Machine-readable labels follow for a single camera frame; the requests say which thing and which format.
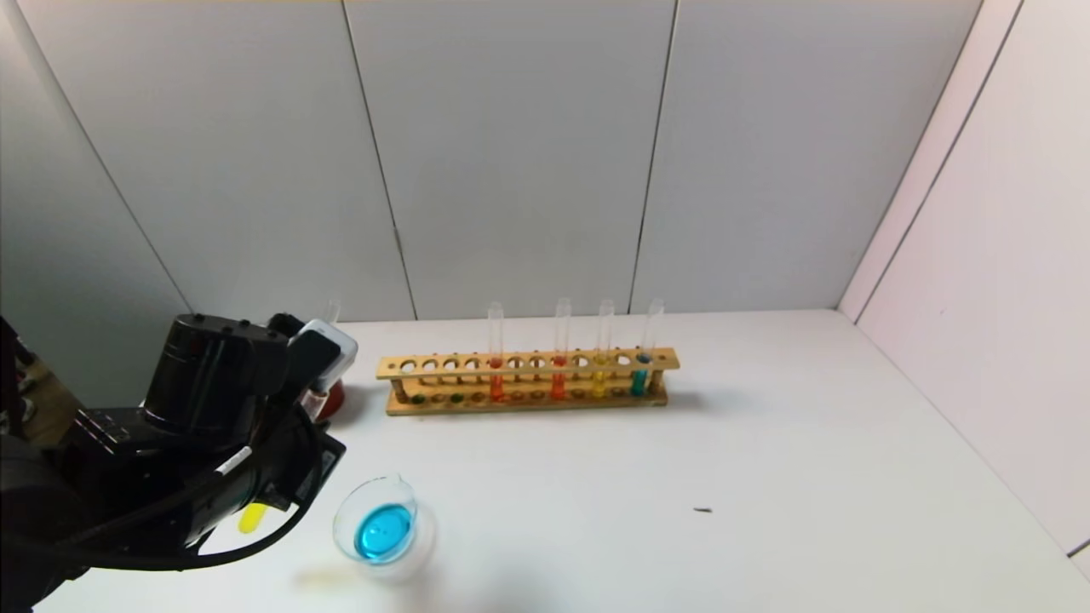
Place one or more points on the test tube with red pigment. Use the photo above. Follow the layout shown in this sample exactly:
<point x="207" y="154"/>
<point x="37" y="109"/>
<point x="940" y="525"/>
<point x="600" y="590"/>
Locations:
<point x="558" y="387"/>
<point x="495" y="387"/>

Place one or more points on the clear glass beaker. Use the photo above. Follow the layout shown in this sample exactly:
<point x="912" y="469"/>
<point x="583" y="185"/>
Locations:
<point x="383" y="532"/>

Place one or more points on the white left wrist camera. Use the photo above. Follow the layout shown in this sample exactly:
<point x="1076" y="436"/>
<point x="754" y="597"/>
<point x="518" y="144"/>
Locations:
<point x="336" y="340"/>

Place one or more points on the test tube with blue pigment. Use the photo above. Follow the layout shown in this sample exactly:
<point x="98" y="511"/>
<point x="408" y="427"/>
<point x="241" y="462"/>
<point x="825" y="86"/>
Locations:
<point x="639" y="383"/>

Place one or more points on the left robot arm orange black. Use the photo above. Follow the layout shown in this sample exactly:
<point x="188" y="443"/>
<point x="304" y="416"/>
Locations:
<point x="213" y="375"/>

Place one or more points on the black box with barcode label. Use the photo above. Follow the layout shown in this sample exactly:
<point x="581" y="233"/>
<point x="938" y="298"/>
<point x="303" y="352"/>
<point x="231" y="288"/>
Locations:
<point x="298" y="477"/>

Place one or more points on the red round object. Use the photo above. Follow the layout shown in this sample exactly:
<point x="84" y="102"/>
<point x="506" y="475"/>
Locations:
<point x="335" y="402"/>

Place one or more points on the wooden test tube rack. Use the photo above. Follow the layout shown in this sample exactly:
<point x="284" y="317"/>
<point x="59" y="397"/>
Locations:
<point x="545" y="404"/>

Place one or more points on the test tube with yellow pigment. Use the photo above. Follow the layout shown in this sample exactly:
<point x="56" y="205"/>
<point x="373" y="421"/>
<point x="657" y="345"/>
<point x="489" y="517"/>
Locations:
<point x="599" y="383"/>
<point x="253" y="517"/>

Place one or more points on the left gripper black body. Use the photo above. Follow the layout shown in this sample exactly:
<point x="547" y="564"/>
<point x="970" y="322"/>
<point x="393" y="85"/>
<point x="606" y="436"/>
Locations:
<point x="300" y="487"/>

